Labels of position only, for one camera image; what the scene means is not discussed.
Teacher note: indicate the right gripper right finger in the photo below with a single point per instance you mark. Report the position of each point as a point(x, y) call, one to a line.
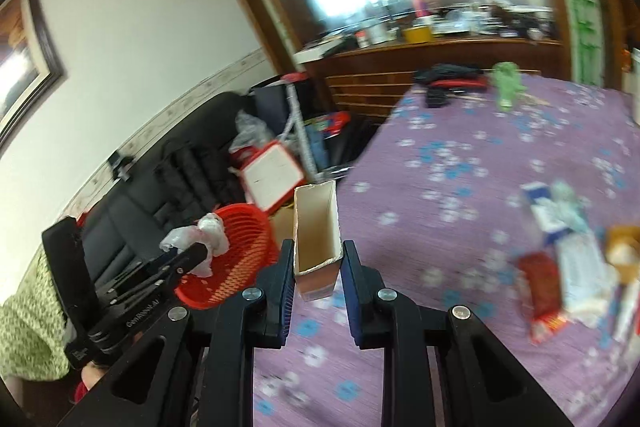
point(439, 367)

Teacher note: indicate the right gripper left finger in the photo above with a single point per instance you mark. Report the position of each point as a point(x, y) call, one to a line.
point(196, 368)

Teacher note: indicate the dark red snack packet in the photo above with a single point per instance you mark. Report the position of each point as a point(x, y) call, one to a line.
point(539, 287)

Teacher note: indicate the white plastic bag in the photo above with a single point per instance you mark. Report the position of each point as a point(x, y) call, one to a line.
point(208, 231)

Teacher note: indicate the white barcode medicine box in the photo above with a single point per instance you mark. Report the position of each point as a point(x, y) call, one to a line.
point(588, 282)

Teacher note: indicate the blue white medicine box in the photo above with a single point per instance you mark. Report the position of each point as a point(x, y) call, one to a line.
point(543, 212)

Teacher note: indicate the teal cartoon tissue pack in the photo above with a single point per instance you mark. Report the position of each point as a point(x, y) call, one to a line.
point(568, 207)

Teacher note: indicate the red mesh trash basket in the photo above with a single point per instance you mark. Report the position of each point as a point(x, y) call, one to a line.
point(251, 248)

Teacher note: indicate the person's left hand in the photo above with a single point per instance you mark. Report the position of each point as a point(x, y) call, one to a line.
point(91, 374)

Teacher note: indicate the black leather sofa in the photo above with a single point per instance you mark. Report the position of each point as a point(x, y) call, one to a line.
point(180, 178)

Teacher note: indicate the purple floral tablecloth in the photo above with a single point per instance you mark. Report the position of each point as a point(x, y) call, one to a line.
point(435, 203)

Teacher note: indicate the red framed white board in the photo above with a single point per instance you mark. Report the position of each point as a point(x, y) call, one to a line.
point(271, 176)

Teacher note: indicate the clear plastic bag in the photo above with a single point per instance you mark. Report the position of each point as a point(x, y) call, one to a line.
point(252, 132)

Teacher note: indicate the dark shopping bag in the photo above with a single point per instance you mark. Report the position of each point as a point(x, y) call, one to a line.
point(271, 106)

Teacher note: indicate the black key fob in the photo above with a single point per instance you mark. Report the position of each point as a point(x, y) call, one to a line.
point(436, 98)

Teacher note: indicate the black red tools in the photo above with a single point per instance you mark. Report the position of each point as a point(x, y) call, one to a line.
point(452, 77)

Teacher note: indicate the green cloth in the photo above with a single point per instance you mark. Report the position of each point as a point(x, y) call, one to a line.
point(507, 80)

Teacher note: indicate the black phone mount clamp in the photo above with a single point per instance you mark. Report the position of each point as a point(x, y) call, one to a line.
point(120, 165)

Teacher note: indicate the framed wall picture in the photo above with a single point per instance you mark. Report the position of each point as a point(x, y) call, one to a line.
point(30, 66)

